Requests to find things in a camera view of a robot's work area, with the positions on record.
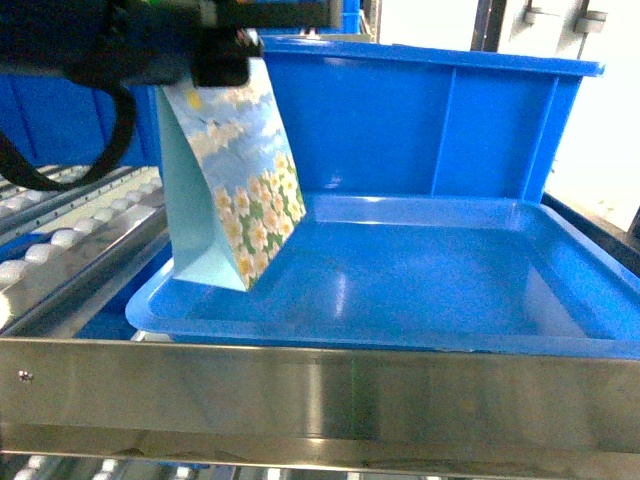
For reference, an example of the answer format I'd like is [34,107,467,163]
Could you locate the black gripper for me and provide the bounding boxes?
[1,1,343,88]

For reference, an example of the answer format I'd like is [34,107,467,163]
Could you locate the flower gift bag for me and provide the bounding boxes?
[156,59,306,292]

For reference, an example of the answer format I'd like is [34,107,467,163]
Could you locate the white roller conveyor track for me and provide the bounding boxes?
[1,167,171,339]

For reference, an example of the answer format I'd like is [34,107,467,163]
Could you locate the large blue plastic tray bin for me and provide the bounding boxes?
[126,37,639,360]

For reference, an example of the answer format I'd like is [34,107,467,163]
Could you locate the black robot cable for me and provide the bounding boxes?
[0,84,138,192]

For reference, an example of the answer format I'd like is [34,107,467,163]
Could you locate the stainless steel front rail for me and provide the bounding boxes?
[1,338,639,479]

